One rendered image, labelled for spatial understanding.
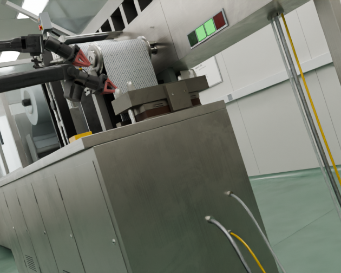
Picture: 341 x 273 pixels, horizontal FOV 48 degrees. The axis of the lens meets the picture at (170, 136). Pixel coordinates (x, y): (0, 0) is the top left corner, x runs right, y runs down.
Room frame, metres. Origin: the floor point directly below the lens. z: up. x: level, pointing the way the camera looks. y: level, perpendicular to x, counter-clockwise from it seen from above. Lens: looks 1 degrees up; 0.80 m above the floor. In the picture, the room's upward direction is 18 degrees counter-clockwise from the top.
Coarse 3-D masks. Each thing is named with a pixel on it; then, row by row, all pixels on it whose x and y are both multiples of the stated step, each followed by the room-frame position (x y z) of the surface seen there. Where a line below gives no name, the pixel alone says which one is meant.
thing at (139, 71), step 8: (104, 64) 1.66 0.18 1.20; (112, 64) 1.67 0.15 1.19; (120, 64) 1.70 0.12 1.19; (128, 64) 1.72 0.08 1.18; (136, 64) 1.74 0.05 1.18; (144, 64) 1.76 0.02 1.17; (112, 72) 1.67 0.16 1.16; (120, 72) 1.69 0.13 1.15; (128, 72) 1.71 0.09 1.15; (136, 72) 1.73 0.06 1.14; (144, 72) 1.75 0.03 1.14; (152, 72) 1.78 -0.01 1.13; (112, 80) 1.66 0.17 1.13; (120, 80) 1.68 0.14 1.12; (128, 80) 1.70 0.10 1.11; (136, 80) 1.73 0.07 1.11; (144, 80) 1.75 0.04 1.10; (152, 80) 1.77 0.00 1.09; (112, 88) 1.66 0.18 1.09; (120, 88) 1.68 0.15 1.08; (136, 88) 1.72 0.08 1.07
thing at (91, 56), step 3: (90, 51) 1.68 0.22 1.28; (93, 51) 1.68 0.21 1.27; (87, 54) 1.71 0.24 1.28; (90, 54) 1.68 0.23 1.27; (93, 54) 1.67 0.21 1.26; (87, 57) 1.72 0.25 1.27; (90, 57) 1.69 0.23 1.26; (93, 57) 1.67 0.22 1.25; (96, 57) 1.67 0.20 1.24; (90, 60) 1.70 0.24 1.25; (93, 60) 1.68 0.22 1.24; (96, 60) 1.67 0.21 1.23; (93, 63) 1.69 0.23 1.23; (96, 63) 1.68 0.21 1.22; (90, 66) 1.71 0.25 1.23; (93, 66) 1.69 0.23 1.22; (96, 66) 1.70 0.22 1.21
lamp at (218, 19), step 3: (216, 15) 1.49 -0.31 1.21; (219, 15) 1.47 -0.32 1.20; (216, 18) 1.49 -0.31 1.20; (219, 18) 1.48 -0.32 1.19; (222, 18) 1.46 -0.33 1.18; (216, 21) 1.49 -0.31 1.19; (219, 21) 1.48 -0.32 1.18; (222, 21) 1.47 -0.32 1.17; (216, 24) 1.50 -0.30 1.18; (219, 24) 1.48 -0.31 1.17; (222, 24) 1.47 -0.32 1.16; (219, 27) 1.49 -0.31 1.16
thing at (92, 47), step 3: (144, 42) 1.80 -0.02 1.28; (93, 45) 1.68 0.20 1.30; (90, 48) 1.70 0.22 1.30; (93, 48) 1.67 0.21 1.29; (96, 48) 1.66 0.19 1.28; (147, 48) 1.79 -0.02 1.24; (96, 51) 1.66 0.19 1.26; (96, 54) 1.66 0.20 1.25; (99, 54) 1.66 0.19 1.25; (99, 57) 1.66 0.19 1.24; (99, 60) 1.66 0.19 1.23; (99, 63) 1.67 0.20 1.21; (99, 66) 1.67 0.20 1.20; (93, 69) 1.73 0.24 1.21; (96, 69) 1.70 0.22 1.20; (99, 69) 1.69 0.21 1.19; (105, 69) 1.72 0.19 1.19
